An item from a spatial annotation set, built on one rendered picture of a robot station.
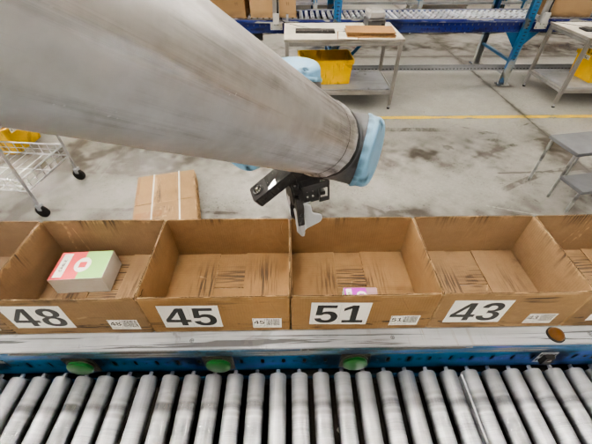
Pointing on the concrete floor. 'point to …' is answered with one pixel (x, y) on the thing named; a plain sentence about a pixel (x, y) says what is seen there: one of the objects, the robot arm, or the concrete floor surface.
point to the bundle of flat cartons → (167, 196)
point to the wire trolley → (38, 169)
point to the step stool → (573, 143)
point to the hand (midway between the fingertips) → (296, 224)
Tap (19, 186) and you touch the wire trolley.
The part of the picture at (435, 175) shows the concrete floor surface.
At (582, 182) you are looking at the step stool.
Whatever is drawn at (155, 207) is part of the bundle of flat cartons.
